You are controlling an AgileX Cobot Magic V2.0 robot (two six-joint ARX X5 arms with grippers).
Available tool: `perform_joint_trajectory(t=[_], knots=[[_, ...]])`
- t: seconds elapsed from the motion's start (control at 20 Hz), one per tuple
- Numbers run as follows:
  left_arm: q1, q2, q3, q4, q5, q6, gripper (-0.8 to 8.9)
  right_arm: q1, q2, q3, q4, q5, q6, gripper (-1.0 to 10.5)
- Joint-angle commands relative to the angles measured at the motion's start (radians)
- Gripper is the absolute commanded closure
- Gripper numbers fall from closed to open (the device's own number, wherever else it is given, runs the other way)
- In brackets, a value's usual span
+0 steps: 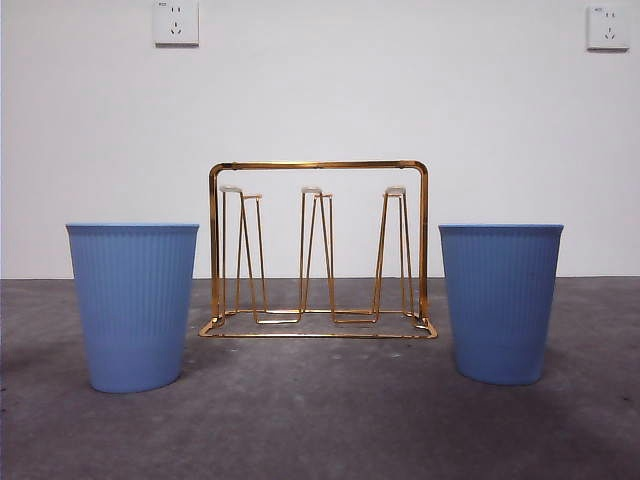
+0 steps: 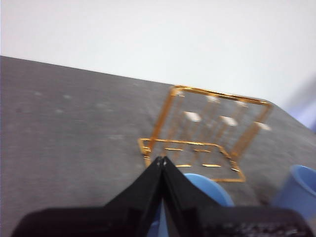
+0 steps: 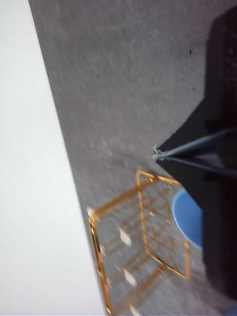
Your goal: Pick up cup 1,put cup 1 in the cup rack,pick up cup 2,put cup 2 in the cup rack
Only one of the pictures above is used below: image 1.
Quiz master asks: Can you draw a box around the gold wire cup rack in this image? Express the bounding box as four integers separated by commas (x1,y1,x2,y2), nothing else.
198,159,440,340

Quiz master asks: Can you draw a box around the blue ribbed plastic cup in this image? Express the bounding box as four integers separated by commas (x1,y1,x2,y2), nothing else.
65,222,201,395
437,222,567,387

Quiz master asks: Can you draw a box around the white wall socket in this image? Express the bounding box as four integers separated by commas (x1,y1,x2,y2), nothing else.
586,5,631,52
152,0,200,49

